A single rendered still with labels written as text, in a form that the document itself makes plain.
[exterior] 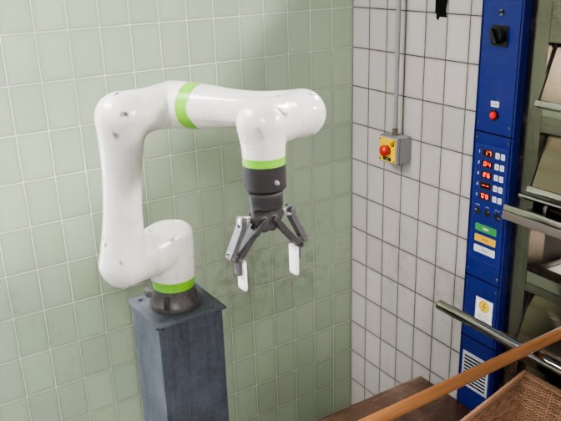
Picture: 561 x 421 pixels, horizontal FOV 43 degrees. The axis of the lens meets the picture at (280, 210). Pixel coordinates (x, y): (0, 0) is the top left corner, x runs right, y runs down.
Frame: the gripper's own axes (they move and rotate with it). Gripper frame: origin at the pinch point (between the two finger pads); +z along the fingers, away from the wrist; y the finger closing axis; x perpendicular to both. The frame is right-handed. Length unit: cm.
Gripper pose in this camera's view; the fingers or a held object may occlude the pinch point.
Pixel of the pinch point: (269, 276)
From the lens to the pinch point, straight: 158.7
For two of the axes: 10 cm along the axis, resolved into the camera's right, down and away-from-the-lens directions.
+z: 0.4, 9.5, 3.2
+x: 5.5, 2.5, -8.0
